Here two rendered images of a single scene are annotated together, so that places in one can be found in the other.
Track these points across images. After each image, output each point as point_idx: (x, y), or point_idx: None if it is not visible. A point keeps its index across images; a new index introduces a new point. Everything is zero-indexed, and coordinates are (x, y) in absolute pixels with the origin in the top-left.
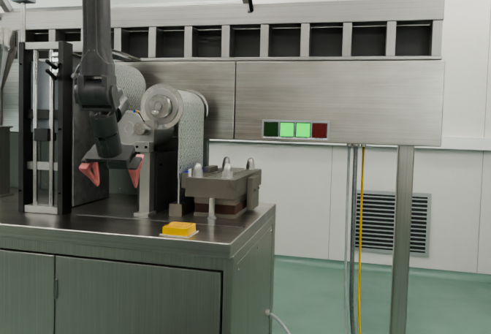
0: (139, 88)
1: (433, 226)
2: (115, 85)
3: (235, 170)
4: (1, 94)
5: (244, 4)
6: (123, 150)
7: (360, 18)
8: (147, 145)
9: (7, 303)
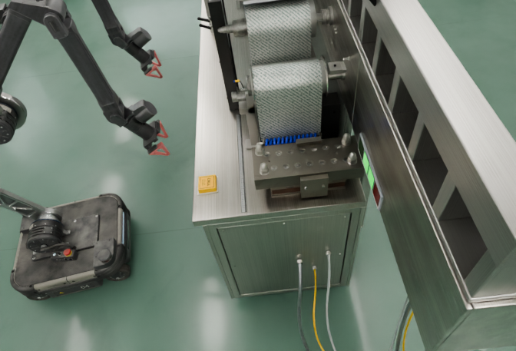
0: (300, 33)
1: None
2: (114, 115)
3: (329, 155)
4: None
5: None
6: (150, 137)
7: (429, 127)
8: (239, 110)
9: None
